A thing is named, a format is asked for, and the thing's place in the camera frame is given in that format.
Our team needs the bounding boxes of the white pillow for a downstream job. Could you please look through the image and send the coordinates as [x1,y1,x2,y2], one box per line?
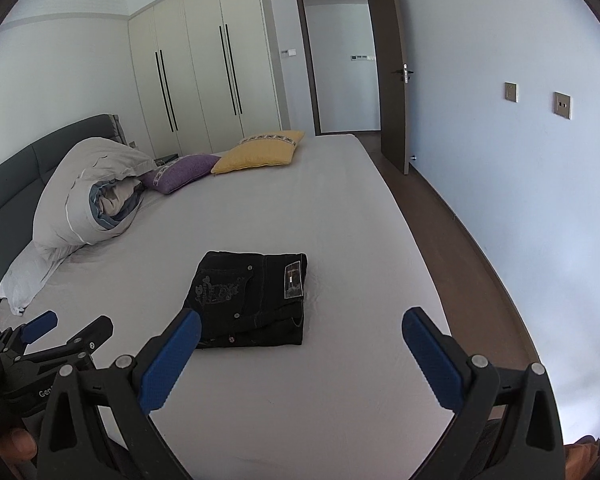
[0,242,76,316]

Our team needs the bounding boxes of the brown door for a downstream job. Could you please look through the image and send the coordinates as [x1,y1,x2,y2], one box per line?
[367,0,415,176]

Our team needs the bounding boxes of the orange cloth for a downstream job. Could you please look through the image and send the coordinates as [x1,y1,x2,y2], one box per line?
[562,435,600,480]

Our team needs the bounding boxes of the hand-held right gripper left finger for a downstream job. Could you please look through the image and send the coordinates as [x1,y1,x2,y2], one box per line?
[36,308,202,480]

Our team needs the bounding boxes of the black pants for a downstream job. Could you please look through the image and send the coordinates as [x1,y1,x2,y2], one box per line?
[182,251,309,349]

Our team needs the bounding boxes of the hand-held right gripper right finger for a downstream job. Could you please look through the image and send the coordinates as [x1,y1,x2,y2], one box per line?
[401,307,567,480]

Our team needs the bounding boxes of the bed with white sheet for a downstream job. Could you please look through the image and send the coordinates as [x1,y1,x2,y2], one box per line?
[0,132,455,480]

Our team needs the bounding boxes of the purple pillow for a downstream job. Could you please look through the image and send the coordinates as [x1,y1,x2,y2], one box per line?
[140,154,222,195]

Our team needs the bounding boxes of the cream wardrobe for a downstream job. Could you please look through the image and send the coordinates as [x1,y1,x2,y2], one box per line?
[127,0,284,161]

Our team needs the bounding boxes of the person's left hand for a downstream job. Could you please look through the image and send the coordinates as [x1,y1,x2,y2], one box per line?
[0,426,41,480]

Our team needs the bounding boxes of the yellow pillow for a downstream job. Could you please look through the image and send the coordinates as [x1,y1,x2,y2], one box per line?
[211,130,306,176]

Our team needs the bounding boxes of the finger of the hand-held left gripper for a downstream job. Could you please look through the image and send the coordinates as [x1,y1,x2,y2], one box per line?
[0,310,59,357]
[2,316,114,386]

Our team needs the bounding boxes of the grey and blue duvet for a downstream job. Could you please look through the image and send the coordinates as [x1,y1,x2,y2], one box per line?
[32,136,157,261]

